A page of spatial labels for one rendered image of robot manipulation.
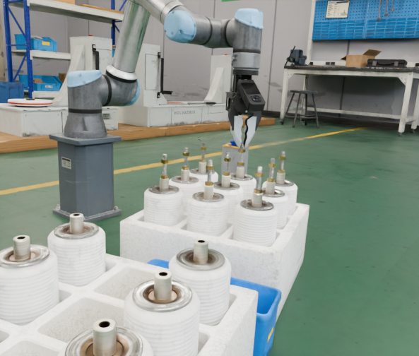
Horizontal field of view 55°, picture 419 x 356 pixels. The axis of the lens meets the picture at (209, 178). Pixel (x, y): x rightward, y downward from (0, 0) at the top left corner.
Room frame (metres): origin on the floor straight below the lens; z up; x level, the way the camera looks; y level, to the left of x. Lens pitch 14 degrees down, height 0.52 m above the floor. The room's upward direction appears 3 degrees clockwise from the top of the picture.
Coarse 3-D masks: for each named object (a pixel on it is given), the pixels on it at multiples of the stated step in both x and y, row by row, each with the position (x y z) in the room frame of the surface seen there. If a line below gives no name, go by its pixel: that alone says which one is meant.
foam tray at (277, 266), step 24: (288, 216) 1.00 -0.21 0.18; (120, 240) 0.90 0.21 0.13; (144, 240) 0.87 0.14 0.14; (168, 240) 0.85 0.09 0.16; (192, 240) 0.83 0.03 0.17; (216, 240) 0.82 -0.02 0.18; (288, 240) 0.84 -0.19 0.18; (240, 264) 0.79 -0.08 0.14; (264, 264) 0.77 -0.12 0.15; (288, 264) 0.87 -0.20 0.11; (288, 288) 0.90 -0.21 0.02
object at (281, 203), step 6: (252, 192) 0.97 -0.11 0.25; (264, 198) 0.92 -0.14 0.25; (270, 198) 0.92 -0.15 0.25; (276, 198) 0.92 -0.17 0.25; (282, 198) 0.93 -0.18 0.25; (288, 198) 0.95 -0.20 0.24; (276, 204) 0.92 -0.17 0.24; (282, 204) 0.92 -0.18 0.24; (282, 210) 0.93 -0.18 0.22; (282, 216) 0.93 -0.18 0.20; (282, 222) 0.93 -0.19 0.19; (276, 228) 0.92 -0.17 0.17; (282, 228) 0.93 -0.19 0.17
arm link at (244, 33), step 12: (240, 12) 1.10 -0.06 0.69; (252, 12) 1.10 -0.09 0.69; (228, 24) 1.14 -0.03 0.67; (240, 24) 1.10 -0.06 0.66; (252, 24) 1.09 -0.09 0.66; (228, 36) 1.13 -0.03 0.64; (240, 36) 1.10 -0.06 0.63; (252, 36) 1.10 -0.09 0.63; (240, 48) 1.10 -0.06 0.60; (252, 48) 1.10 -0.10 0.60
